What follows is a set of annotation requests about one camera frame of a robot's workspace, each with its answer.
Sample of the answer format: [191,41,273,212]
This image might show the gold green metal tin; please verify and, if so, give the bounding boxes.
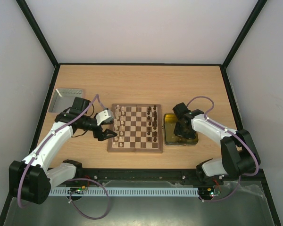
[163,113,199,146]

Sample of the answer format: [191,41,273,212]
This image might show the wooden chess board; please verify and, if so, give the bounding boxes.
[107,104,164,153]

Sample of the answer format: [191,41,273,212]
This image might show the silver metal tin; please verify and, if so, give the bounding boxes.
[48,88,83,113]

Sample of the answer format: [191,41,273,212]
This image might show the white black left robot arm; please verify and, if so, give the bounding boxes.
[8,97,117,208]

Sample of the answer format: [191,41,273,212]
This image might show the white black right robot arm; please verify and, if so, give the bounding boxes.
[173,103,260,185]

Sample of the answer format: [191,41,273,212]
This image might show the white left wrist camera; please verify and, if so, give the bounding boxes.
[95,108,114,126]

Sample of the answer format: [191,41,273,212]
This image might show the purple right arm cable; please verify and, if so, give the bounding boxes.
[186,96,261,203]

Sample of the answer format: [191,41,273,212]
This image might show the black metal base rail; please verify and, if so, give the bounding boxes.
[54,168,217,186]

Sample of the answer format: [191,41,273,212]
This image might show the light blue slotted cable duct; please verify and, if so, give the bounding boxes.
[49,187,199,197]

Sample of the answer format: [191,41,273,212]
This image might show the black cage frame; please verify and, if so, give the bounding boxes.
[0,0,283,226]

